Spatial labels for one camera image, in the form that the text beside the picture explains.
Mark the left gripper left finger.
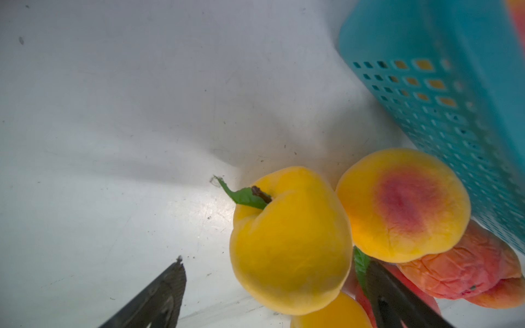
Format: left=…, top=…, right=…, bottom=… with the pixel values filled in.
left=101, top=256, right=187, bottom=328

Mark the orange red peach right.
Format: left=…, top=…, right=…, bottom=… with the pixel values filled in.
left=466, top=276, right=524, bottom=309

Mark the teal plastic basket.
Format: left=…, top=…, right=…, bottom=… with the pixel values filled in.
left=339, top=0, right=524, bottom=251

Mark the yellow peach centre leaf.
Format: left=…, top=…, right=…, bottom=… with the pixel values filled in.
left=290, top=292, right=373, bottom=328

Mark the red peach centre top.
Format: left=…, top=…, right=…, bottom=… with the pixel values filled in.
left=397, top=220, right=522, bottom=300

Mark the pink peach centre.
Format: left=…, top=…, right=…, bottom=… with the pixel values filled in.
left=343, top=263, right=441, bottom=328

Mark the yellow red peach top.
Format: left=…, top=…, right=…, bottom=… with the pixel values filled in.
left=336, top=148, right=471, bottom=263

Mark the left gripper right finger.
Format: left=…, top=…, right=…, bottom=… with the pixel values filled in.
left=366, top=261, right=453, bottom=328

